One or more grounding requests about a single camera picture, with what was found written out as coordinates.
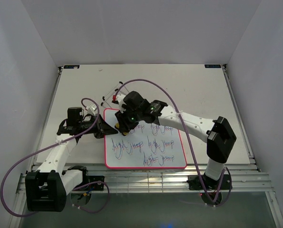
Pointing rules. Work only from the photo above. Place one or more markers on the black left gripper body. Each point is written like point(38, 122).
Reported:
point(96, 130)

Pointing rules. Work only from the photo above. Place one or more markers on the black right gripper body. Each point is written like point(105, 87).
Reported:
point(129, 118)

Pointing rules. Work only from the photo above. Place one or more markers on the round yellow black eraser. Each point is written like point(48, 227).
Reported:
point(117, 126)

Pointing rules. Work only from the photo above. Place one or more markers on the pink framed whiteboard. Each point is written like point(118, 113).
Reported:
point(148, 146)

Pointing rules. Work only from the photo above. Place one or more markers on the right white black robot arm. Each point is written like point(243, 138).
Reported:
point(216, 133)

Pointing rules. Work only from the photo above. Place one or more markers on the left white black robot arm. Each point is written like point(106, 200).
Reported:
point(47, 187)

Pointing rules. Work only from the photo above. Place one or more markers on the left blue table label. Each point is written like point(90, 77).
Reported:
point(71, 66)

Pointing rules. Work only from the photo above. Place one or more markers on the blue table label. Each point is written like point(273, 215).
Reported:
point(71, 66)
point(212, 66)

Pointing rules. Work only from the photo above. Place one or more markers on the right blue table label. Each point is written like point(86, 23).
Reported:
point(212, 66)

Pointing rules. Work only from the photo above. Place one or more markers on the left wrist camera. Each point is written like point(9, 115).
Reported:
point(91, 109)

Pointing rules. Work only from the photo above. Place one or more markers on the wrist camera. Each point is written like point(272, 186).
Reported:
point(118, 99)
point(91, 109)

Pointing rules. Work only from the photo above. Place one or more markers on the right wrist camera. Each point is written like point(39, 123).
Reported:
point(118, 99)

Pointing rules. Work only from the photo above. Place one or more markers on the black wire easel stand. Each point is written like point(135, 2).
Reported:
point(108, 97)

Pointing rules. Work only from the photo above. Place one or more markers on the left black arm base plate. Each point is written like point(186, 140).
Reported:
point(94, 186)

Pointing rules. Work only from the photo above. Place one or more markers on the aluminium table edge rail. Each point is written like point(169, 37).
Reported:
point(238, 116)

